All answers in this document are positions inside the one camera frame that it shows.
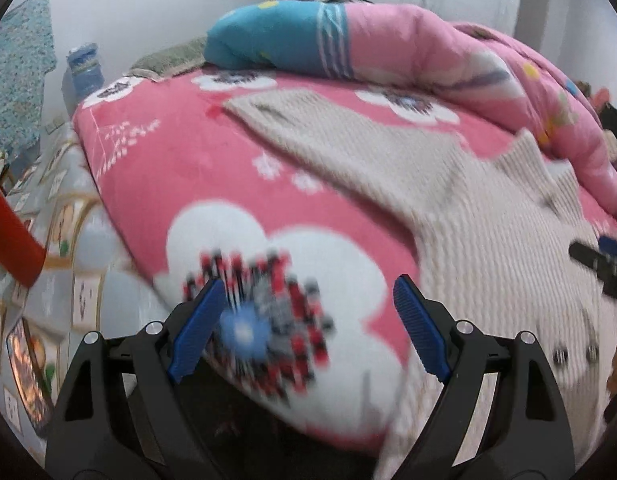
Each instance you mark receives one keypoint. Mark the grey printed bedsheet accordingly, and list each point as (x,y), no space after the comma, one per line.
(88,240)

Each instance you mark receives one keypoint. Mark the red plastic object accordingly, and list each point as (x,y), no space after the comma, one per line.
(13,240)

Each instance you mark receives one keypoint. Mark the beige knit sweater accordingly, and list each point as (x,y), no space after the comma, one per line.
(488,240)

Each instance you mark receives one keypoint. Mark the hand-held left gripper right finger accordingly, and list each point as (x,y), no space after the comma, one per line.
(418,330)

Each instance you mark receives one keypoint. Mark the blue water bottle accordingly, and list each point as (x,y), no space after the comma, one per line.
(83,75)

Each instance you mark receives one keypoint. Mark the green towel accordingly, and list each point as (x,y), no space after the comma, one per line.
(173,57)

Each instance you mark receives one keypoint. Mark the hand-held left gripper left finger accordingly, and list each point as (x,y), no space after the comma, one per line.
(198,330)

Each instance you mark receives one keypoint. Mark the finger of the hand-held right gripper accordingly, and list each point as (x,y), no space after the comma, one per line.
(610,275)
(615,249)

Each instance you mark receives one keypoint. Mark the pink floral blanket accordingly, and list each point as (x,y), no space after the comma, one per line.
(188,160)

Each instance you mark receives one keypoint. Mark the pink and blue quilt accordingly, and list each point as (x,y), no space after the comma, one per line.
(413,45)

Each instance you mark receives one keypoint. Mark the blue patterned hanging cloth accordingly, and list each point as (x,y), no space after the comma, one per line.
(18,70)

